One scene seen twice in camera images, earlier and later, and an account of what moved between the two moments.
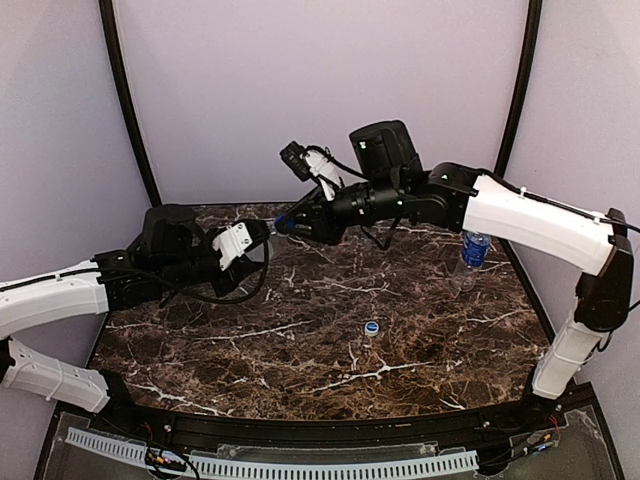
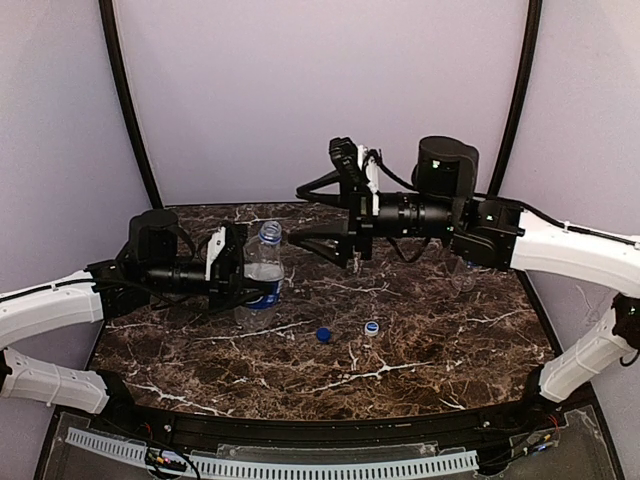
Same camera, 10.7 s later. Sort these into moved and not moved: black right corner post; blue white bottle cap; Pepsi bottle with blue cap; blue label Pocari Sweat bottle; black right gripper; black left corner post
Moved: Pepsi bottle with blue cap; black right gripper; blue label Pocari Sweat bottle
Not moved: black right corner post; blue white bottle cap; black left corner post
